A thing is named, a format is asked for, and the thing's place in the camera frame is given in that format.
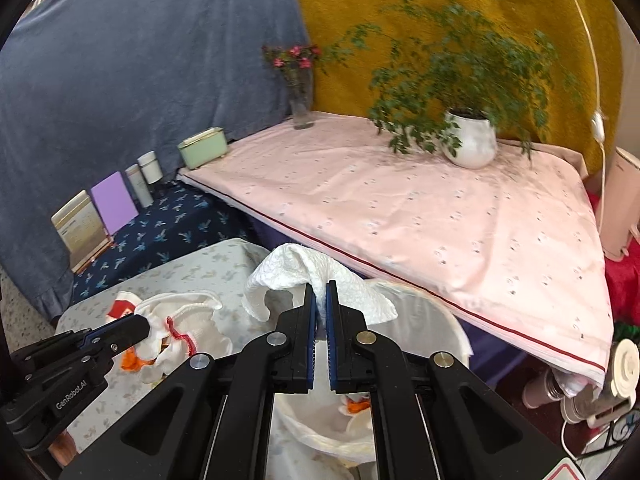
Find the beige desk calendar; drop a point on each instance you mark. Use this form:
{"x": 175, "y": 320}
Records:
{"x": 80, "y": 230}

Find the glass vase with flowers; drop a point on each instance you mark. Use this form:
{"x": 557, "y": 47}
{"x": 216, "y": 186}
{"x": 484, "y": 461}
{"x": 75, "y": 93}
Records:
{"x": 301, "y": 115}

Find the white lined trash bin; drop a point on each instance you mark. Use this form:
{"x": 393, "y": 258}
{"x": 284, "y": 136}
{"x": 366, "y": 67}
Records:
{"x": 430, "y": 320}

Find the white jar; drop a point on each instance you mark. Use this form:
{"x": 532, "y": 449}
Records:
{"x": 149, "y": 169}

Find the white paper towel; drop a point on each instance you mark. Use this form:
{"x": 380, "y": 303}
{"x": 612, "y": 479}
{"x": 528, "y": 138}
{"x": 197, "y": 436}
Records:
{"x": 290, "y": 270}

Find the navy floral cloth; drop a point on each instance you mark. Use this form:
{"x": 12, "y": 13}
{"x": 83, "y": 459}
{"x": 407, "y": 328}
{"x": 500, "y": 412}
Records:
{"x": 170, "y": 230}

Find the pale green box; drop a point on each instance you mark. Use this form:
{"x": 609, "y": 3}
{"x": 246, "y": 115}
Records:
{"x": 202, "y": 152}

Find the blue-grey blanket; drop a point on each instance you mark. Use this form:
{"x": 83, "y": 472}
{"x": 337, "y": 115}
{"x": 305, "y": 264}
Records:
{"x": 150, "y": 60}

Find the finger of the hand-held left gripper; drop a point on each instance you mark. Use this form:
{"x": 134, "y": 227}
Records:
{"x": 50, "y": 347}
{"x": 125, "y": 332}

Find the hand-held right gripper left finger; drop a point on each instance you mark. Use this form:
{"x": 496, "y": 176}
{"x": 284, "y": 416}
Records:
{"x": 311, "y": 330}

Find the pink thermos bottle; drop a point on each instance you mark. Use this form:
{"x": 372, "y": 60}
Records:
{"x": 537, "y": 390}

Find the pink appliance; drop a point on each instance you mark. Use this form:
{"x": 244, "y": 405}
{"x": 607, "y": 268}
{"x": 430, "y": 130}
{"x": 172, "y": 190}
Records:
{"x": 622, "y": 200}

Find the orange crumpled wrapper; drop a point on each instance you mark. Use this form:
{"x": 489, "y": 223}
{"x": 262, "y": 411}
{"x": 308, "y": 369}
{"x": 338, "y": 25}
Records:
{"x": 357, "y": 402}
{"x": 131, "y": 360}

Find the pink dotted cloth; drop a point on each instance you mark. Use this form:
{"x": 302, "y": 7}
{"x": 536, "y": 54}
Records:
{"x": 425, "y": 210}

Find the white lidded kettle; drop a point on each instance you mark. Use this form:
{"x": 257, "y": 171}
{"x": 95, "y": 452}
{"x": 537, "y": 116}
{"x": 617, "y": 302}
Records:
{"x": 620, "y": 362}

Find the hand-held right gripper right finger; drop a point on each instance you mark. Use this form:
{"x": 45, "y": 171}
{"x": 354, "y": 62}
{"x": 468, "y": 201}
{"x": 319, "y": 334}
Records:
{"x": 331, "y": 330}

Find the red and white packet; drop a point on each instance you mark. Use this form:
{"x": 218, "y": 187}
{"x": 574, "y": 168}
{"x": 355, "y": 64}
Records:
{"x": 120, "y": 308}

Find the white cloth with red trim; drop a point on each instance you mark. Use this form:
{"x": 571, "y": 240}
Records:
{"x": 200, "y": 330}

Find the white bottle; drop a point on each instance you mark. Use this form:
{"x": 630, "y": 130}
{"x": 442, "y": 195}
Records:
{"x": 138, "y": 187}

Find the potted green plant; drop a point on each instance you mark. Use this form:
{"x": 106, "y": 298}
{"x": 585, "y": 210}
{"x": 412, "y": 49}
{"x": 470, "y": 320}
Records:
{"x": 470, "y": 142}

